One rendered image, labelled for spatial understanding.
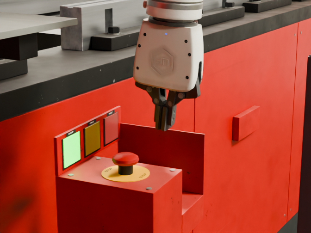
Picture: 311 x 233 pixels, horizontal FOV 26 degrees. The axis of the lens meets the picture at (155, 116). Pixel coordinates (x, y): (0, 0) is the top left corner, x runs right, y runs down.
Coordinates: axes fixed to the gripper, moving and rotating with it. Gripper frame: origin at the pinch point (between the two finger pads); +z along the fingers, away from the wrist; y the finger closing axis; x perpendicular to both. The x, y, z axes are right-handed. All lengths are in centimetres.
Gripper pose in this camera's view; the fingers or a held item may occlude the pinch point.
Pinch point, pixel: (164, 116)
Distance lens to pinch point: 106.2
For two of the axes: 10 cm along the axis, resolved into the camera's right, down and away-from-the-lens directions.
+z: -0.8, 9.5, 3.0
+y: 9.0, 2.0, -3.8
